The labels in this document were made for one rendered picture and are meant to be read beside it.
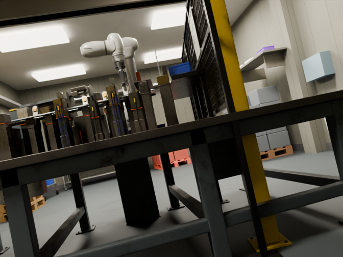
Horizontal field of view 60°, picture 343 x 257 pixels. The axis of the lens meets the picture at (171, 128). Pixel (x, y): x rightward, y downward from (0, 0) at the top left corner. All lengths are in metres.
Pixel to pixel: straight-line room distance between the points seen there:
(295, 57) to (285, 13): 0.71
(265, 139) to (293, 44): 1.56
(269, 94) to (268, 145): 0.86
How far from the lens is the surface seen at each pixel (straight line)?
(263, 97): 5.27
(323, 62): 4.58
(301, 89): 4.93
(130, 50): 2.71
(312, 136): 4.93
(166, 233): 1.44
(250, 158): 1.58
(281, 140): 5.33
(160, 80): 1.93
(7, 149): 2.12
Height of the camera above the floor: 0.62
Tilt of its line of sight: 3 degrees up
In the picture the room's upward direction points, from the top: 12 degrees counter-clockwise
